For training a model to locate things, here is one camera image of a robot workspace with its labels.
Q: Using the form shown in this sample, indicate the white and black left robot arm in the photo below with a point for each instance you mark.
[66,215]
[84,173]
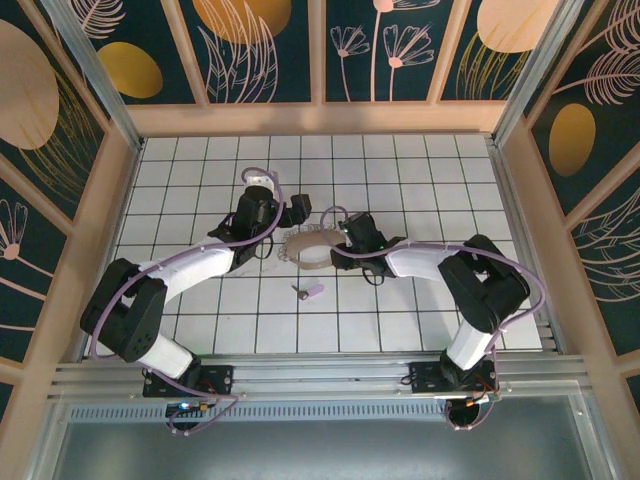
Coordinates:
[200,265]

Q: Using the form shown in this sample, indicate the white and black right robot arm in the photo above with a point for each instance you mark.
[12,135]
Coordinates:
[420,262]

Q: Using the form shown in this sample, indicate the slotted metal tray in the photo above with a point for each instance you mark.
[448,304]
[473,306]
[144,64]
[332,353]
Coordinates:
[320,412]

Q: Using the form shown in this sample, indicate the small circuit board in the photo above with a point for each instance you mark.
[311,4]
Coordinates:
[186,406]

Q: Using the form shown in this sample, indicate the grey metal panel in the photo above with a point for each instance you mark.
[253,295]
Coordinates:
[320,450]

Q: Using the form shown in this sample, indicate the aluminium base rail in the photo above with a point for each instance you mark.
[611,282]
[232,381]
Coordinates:
[320,372]

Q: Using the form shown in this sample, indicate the aluminium side rail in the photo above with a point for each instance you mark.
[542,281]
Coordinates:
[509,190]

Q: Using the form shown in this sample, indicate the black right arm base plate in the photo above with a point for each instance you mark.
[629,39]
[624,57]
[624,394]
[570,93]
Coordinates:
[422,377]

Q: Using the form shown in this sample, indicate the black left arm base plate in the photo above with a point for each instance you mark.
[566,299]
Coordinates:
[220,375]

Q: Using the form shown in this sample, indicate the aluminium corner post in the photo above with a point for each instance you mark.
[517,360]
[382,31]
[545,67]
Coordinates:
[95,70]
[535,70]

